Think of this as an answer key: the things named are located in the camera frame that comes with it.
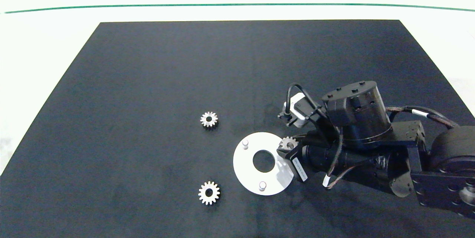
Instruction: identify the round white plate with pins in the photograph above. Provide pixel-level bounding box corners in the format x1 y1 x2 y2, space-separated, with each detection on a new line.
233 132 295 196

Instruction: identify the small steel planetary gear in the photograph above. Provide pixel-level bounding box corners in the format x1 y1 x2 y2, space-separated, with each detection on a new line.
198 181 221 205
279 136 298 151
200 111 219 128

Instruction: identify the dark table mat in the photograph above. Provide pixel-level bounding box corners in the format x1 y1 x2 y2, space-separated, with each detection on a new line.
0 20 475 238

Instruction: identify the braided arm cable white tag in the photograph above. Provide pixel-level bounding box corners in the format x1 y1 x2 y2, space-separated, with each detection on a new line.
386 105 461 130

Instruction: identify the boxy silver wrist camera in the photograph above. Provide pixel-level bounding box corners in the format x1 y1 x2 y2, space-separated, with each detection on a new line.
278 93 317 126

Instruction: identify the black camera cable loop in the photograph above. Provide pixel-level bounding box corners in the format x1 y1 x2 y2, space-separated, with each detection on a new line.
286 83 322 117

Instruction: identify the braided cable with white tag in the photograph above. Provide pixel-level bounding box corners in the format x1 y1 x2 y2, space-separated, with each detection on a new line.
322 126 357 189

